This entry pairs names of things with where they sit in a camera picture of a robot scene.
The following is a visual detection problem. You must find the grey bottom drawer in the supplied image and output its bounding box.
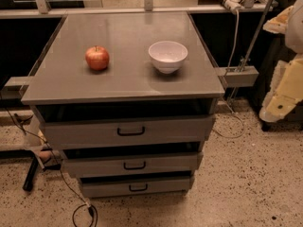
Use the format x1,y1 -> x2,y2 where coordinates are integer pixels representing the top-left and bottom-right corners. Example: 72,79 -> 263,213
80,176 -> 194,198

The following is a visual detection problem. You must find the grey drawer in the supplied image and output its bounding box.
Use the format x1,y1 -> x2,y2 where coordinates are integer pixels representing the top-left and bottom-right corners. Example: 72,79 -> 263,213
40,115 -> 214,149
80,176 -> 194,198
64,152 -> 203,178

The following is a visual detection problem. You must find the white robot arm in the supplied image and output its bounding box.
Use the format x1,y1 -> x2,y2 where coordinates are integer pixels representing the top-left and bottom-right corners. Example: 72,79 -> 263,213
259,0 -> 303,123

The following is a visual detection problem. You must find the grey drawer cabinet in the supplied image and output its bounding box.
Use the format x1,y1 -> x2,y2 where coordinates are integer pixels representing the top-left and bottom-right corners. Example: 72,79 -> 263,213
22,12 -> 224,186

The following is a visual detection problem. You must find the grey middle drawer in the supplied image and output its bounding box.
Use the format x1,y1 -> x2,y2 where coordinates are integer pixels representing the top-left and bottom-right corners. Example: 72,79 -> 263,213
64,152 -> 203,178

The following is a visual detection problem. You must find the grey top drawer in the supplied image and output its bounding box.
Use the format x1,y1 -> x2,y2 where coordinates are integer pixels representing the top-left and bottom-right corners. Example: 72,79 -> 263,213
40,115 -> 214,149

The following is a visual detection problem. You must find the white power strip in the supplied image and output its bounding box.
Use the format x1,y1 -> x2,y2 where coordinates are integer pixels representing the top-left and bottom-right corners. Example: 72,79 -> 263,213
211,0 -> 244,13

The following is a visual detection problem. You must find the thin metal rod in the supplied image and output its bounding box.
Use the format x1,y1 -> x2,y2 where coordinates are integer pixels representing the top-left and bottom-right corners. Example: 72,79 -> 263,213
227,0 -> 274,102

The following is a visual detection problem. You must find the white ceramic bowl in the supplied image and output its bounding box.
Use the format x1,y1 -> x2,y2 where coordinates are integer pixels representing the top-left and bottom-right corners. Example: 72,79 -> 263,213
148,41 -> 188,74

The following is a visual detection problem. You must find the red apple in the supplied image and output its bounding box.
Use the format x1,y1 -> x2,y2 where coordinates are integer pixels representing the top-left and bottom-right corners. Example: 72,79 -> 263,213
85,45 -> 110,71

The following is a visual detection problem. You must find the black bar on floor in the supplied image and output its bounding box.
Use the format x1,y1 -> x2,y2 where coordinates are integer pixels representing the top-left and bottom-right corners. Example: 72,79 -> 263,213
23,157 -> 39,192

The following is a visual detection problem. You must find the grey right side bracket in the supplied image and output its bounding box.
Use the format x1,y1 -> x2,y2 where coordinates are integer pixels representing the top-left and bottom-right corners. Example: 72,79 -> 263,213
215,66 -> 258,89

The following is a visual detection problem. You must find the grey bracket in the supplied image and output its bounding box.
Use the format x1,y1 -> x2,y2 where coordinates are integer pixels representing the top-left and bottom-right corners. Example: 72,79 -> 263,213
1,76 -> 33,99
215,66 -> 258,89

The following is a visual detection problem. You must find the white hanging cable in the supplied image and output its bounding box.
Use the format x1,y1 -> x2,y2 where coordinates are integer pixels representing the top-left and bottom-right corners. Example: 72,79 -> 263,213
211,9 -> 246,140

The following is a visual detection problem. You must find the black floor cable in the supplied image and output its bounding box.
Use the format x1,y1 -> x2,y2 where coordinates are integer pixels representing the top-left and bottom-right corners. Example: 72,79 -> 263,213
0,92 -> 98,227

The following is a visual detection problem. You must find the grey left side bracket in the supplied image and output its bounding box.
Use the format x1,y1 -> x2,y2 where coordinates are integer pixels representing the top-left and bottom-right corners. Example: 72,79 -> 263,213
1,76 -> 33,99

